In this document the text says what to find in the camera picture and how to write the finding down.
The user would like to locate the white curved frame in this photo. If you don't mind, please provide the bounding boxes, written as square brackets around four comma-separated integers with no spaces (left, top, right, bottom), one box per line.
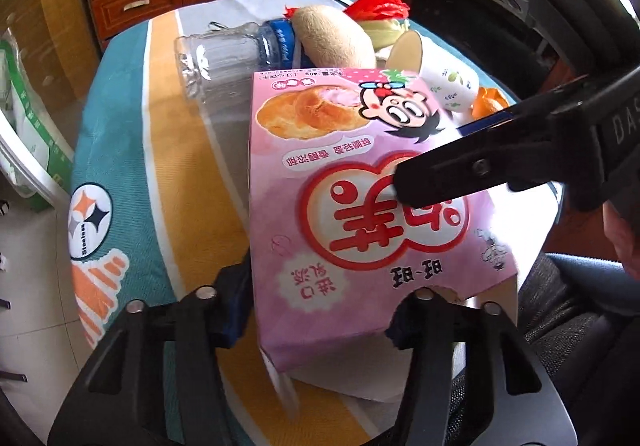
[0,113,58,213]

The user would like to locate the red plastic bag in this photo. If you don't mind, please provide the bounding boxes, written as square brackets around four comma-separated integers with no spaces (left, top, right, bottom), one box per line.
[345,0,412,22]

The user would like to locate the clear bottle with blue label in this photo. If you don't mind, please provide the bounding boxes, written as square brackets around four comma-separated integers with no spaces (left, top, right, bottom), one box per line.
[172,20,302,108]

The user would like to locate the white floral paper cup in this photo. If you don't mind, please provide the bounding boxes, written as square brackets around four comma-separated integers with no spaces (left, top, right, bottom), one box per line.
[387,29,483,113]

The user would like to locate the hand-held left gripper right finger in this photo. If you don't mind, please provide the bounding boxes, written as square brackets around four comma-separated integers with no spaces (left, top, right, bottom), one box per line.
[386,288,576,446]

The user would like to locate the white paper napkin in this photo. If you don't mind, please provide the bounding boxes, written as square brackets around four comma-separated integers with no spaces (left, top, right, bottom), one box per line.
[260,346,416,414]

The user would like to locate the green white plastic bag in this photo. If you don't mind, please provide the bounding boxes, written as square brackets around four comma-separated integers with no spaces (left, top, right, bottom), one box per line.
[0,38,76,209]

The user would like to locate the brown coconut shell half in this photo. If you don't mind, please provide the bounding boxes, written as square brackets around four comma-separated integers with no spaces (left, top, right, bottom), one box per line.
[291,5,378,69]

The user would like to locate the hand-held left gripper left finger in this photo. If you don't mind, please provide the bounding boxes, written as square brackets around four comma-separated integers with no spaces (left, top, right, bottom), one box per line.
[47,251,253,446]

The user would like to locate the teal striped printed tablecloth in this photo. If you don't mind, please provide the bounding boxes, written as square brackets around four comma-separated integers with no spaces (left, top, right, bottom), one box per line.
[67,0,566,446]

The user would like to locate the orange peel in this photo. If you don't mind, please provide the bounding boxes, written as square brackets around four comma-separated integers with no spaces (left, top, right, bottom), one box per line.
[470,87,508,121]

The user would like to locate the pink cartoon snack box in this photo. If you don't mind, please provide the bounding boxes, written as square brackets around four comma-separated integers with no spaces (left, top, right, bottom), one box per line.
[247,66,518,374]

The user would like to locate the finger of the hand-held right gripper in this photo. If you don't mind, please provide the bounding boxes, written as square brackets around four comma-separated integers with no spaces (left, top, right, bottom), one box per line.
[457,78,601,134]
[392,96,599,213]

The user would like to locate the black kitchen appliance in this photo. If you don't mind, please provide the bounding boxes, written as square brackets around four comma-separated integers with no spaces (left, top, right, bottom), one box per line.
[410,0,551,97]

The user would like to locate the person's dark grey trousers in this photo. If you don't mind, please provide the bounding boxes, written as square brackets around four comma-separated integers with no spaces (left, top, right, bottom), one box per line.
[450,251,640,446]

